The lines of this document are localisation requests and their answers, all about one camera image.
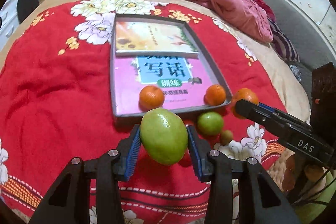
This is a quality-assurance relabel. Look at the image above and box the orange mandarin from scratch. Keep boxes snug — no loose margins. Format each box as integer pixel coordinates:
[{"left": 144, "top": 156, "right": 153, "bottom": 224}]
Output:
[
  {"left": 205, "top": 84, "right": 226, "bottom": 106},
  {"left": 231, "top": 88, "right": 260, "bottom": 119},
  {"left": 139, "top": 85, "right": 165, "bottom": 110}
]

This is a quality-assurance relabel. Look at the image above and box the small brown longan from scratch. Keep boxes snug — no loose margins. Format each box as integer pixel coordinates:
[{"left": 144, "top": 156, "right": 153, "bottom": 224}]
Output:
[{"left": 220, "top": 130, "right": 234, "bottom": 145}]

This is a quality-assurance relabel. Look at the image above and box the green fruit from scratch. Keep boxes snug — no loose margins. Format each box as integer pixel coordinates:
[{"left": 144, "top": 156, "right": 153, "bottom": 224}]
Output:
[
  {"left": 140, "top": 107, "right": 189, "bottom": 165},
  {"left": 197, "top": 111, "right": 224, "bottom": 136}
]

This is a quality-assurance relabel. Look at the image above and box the cherry tomato front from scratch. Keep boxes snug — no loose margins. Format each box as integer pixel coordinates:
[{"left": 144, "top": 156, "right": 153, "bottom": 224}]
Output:
[{"left": 183, "top": 120, "right": 195, "bottom": 126}]

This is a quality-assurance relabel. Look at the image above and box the grey headboard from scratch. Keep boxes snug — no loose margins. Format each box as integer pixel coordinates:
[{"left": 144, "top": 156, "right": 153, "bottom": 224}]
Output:
[{"left": 264, "top": 0, "right": 335, "bottom": 95}]

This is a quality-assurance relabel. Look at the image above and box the striped pillow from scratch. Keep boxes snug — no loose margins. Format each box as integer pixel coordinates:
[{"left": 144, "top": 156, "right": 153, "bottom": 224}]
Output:
[{"left": 268, "top": 17, "right": 299, "bottom": 62}]

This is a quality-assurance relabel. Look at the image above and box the dark red pillow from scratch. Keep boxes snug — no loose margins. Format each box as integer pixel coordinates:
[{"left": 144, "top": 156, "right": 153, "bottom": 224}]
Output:
[{"left": 252, "top": 0, "right": 276, "bottom": 23}]

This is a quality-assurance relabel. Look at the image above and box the grey shallow box tray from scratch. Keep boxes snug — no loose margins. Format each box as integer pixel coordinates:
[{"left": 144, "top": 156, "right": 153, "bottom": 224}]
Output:
[{"left": 109, "top": 14, "right": 232, "bottom": 124}]

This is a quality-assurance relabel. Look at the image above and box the pink Chinese workbook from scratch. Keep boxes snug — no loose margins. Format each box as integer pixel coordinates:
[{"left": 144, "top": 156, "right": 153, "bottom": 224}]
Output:
[{"left": 111, "top": 56, "right": 227, "bottom": 116}]

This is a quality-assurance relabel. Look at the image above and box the sunflower cover book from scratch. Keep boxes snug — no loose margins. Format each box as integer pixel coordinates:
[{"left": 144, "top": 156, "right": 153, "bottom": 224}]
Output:
[{"left": 114, "top": 21, "right": 199, "bottom": 58}]

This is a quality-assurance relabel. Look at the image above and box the white drawer cabinet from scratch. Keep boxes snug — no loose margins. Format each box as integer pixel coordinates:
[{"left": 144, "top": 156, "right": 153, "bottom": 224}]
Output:
[{"left": 0, "top": 0, "right": 19, "bottom": 50}]

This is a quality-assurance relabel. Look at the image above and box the black bag on floor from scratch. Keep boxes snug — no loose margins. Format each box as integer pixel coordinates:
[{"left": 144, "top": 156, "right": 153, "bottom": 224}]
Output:
[{"left": 17, "top": 0, "right": 39, "bottom": 24}]

